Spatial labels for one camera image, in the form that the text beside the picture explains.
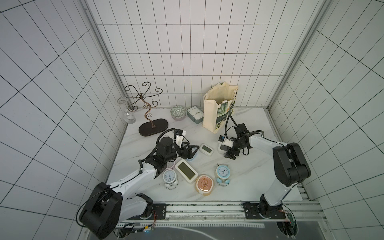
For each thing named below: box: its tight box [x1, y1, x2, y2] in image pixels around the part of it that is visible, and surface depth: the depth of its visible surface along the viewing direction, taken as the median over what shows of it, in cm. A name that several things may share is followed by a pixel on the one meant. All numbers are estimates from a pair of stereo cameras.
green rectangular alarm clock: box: [187, 105, 204, 124], surface depth 116 cm
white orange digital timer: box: [217, 140, 233, 154], surface depth 92 cm
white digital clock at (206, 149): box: [199, 143, 214, 157], surface depth 94 cm
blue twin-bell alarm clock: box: [216, 163, 231, 187], surface depth 83 cm
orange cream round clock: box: [195, 174, 214, 196], surface depth 81 cm
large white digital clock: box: [175, 159, 199, 183], surface depth 84 cm
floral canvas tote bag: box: [203, 81, 239, 134], surface depth 103 cm
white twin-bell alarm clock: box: [162, 169, 179, 190], surface depth 81 cm
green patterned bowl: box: [170, 105, 187, 121], surface depth 112 cm
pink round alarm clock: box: [165, 160, 176, 170], surface depth 87 cm
